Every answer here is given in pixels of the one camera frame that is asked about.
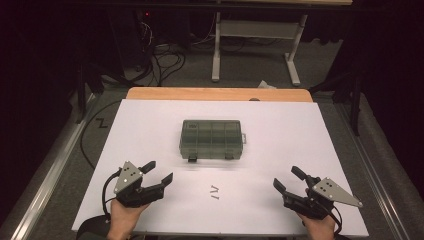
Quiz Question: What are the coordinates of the crumpled white paper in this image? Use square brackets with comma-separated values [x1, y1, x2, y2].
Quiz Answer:
[258, 79, 278, 90]

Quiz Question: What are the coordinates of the left hand-held gripper black cable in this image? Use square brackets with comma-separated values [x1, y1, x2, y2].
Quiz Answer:
[101, 168, 123, 222]

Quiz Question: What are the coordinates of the hand-held gripper black cable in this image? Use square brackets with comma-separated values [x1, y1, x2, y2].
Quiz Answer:
[328, 199, 344, 236]
[101, 168, 123, 222]

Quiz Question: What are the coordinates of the long black floor cable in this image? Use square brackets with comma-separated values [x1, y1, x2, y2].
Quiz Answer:
[79, 99, 123, 169]

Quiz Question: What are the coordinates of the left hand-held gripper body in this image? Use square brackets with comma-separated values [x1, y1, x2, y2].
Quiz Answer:
[113, 160, 166, 209]

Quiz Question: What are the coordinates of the right hand-held gripper black cable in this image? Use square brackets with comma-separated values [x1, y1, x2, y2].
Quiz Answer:
[328, 199, 344, 236]

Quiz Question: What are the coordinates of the black metal stand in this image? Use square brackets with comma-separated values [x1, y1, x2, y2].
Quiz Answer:
[74, 63, 105, 125]
[309, 71, 365, 137]

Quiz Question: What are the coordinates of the white metal desk frame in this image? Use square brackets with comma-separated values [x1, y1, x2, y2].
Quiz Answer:
[211, 11, 309, 87]

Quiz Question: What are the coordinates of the person's dark left sleeve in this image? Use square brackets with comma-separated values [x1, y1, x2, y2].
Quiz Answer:
[75, 214, 113, 240]

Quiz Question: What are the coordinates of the person's right hand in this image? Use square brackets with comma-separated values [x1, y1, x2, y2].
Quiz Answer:
[297, 213, 337, 240]

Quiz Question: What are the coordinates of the grey transparent compartment box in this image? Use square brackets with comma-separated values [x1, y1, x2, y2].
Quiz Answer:
[178, 119, 248, 163]

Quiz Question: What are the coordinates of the black box with red light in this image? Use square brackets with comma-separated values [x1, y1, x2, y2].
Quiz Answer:
[107, 8, 193, 69]

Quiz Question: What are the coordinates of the wooden table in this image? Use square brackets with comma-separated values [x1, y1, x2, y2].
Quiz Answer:
[125, 87, 314, 103]

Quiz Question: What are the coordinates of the bundle of floor cables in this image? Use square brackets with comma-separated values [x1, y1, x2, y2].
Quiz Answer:
[133, 41, 188, 88]

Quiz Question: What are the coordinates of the person's left hand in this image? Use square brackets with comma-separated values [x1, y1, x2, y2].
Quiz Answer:
[106, 198, 151, 240]

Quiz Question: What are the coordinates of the metal floor rail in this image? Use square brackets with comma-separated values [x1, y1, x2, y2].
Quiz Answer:
[336, 103, 406, 240]
[0, 93, 101, 240]

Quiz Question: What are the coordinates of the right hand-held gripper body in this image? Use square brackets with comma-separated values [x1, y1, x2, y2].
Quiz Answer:
[282, 174, 364, 221]

